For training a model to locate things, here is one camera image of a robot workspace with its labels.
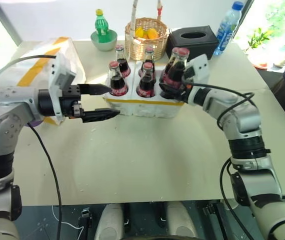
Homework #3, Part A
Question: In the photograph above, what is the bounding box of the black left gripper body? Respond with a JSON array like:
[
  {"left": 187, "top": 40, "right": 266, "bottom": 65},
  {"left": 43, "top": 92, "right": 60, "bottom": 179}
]
[{"left": 61, "top": 84, "right": 85, "bottom": 119}]

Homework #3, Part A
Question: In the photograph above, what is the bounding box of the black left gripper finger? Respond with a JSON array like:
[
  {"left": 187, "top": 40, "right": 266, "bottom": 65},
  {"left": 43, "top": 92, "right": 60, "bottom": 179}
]
[
  {"left": 82, "top": 108, "right": 121, "bottom": 124},
  {"left": 78, "top": 83, "right": 113, "bottom": 96}
]

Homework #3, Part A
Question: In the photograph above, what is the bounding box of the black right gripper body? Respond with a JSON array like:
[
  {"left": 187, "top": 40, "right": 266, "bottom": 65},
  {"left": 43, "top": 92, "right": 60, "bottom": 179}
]
[{"left": 179, "top": 66, "right": 196, "bottom": 102}]

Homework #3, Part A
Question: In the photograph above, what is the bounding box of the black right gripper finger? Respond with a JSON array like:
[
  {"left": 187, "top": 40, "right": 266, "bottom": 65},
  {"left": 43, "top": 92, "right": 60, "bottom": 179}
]
[{"left": 158, "top": 83, "right": 184, "bottom": 100}]

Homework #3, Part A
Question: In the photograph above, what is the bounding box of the glass cola bottle red cap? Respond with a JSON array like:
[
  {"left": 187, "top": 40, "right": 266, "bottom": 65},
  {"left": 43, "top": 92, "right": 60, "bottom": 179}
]
[
  {"left": 135, "top": 61, "right": 157, "bottom": 98},
  {"left": 114, "top": 44, "right": 131, "bottom": 78},
  {"left": 137, "top": 46, "right": 156, "bottom": 77},
  {"left": 159, "top": 47, "right": 191, "bottom": 100},
  {"left": 108, "top": 61, "right": 130, "bottom": 97}
]

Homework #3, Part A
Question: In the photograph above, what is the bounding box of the white foam bottle crate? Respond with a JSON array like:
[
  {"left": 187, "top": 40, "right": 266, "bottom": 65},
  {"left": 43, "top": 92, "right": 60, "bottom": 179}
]
[{"left": 102, "top": 61, "right": 186, "bottom": 119}]

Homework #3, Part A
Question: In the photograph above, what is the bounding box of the black tissue box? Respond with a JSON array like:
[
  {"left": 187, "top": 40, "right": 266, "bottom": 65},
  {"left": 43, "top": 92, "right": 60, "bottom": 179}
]
[{"left": 166, "top": 24, "right": 220, "bottom": 61}]

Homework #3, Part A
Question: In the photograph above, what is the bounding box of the green ceramic bowl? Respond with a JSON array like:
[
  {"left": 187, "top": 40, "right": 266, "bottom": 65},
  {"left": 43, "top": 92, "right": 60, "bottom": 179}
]
[{"left": 90, "top": 29, "right": 119, "bottom": 52}]

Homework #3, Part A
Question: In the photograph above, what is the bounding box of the yellow fruit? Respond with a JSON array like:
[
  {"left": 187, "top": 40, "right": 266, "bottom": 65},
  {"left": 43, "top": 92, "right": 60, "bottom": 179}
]
[
  {"left": 134, "top": 26, "right": 145, "bottom": 39},
  {"left": 144, "top": 28, "right": 159, "bottom": 40}
]

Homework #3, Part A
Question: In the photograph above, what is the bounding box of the white bag with yellow stripes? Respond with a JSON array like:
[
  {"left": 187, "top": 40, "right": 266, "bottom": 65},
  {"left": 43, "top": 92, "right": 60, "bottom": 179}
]
[{"left": 6, "top": 36, "right": 87, "bottom": 126}]

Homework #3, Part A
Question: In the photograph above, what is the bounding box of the blue water bottle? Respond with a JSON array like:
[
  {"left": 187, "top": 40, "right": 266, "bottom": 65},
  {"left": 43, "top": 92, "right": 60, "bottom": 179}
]
[{"left": 212, "top": 1, "right": 245, "bottom": 57}]

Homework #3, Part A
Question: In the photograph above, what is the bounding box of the green soda bottle yellow cap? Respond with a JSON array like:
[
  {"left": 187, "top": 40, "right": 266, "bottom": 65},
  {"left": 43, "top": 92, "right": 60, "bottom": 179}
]
[{"left": 94, "top": 8, "right": 112, "bottom": 43}]

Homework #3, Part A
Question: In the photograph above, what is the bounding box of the potted green plant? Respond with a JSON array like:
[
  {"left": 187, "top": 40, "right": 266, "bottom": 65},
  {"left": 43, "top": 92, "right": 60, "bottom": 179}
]
[{"left": 243, "top": 26, "right": 274, "bottom": 70}]

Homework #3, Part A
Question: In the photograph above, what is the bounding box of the small black clamp under table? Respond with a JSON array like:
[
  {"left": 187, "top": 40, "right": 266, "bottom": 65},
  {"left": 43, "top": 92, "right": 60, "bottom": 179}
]
[{"left": 78, "top": 207, "right": 94, "bottom": 229}]

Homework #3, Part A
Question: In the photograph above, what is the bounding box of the white rounded robot leg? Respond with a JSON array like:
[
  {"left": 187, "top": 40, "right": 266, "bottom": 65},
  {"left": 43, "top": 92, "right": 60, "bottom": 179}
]
[
  {"left": 165, "top": 200, "right": 199, "bottom": 240},
  {"left": 93, "top": 203, "right": 126, "bottom": 240}
]

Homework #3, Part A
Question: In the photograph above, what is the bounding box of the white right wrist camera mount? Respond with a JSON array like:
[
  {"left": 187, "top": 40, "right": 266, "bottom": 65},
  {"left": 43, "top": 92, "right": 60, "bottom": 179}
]
[{"left": 185, "top": 54, "right": 210, "bottom": 86}]

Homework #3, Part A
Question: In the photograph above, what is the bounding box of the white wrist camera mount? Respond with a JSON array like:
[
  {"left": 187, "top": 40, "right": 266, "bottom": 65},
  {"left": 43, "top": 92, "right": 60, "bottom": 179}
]
[
  {"left": 47, "top": 51, "right": 78, "bottom": 121},
  {"left": 185, "top": 54, "right": 210, "bottom": 86}
]

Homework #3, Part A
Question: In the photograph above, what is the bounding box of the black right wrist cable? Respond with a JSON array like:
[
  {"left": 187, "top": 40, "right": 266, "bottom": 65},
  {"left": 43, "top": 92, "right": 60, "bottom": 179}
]
[{"left": 188, "top": 83, "right": 256, "bottom": 130}]

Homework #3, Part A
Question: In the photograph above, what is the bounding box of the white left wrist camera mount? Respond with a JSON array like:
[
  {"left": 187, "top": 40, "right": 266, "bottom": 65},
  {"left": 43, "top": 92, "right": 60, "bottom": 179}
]
[{"left": 47, "top": 51, "right": 78, "bottom": 121}]

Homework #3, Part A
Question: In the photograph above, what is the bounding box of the woven wicker basket with handle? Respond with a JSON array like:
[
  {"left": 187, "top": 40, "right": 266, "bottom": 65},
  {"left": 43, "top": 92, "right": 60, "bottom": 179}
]
[{"left": 124, "top": 0, "right": 171, "bottom": 62}]

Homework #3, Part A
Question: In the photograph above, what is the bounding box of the grey left wrist cable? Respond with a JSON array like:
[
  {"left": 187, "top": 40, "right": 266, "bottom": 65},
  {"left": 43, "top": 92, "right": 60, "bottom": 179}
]
[{"left": 0, "top": 54, "right": 58, "bottom": 76}]

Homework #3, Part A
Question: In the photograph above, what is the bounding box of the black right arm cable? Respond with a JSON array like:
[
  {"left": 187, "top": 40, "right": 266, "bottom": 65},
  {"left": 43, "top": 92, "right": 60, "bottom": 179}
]
[{"left": 219, "top": 157, "right": 255, "bottom": 240}]

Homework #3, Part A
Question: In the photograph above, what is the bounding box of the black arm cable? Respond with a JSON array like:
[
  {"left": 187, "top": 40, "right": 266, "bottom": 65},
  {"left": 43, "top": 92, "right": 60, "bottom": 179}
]
[
  {"left": 27, "top": 122, "right": 63, "bottom": 240},
  {"left": 219, "top": 157, "right": 255, "bottom": 240}
]

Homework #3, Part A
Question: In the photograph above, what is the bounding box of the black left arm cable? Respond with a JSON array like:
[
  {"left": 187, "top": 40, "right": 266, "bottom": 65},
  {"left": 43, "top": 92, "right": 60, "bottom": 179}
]
[{"left": 27, "top": 122, "right": 63, "bottom": 240}]

